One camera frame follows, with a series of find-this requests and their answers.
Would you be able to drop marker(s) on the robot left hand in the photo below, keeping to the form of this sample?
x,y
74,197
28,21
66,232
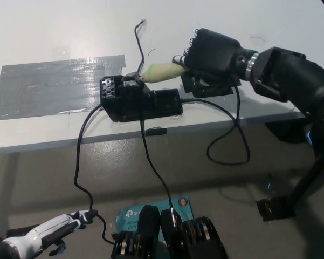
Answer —
x,y
43,232

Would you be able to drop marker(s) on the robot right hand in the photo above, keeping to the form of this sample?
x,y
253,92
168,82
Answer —
x,y
215,54

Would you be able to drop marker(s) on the black soldering iron base station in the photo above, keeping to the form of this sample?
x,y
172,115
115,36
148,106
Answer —
x,y
148,108

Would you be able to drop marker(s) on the robot torso black blocks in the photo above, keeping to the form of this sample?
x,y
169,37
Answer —
x,y
148,229

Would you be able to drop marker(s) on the teal tp-link box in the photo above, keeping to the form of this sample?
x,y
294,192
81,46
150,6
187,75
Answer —
x,y
130,213

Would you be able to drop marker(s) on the small black tape strip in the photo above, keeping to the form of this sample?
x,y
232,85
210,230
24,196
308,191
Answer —
x,y
156,132

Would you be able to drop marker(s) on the black stand leg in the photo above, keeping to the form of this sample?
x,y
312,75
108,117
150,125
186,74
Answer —
x,y
307,180

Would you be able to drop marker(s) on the black bracket under table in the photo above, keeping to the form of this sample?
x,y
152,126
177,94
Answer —
x,y
288,132

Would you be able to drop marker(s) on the grey duct tape patch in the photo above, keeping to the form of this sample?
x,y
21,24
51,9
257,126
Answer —
x,y
51,86

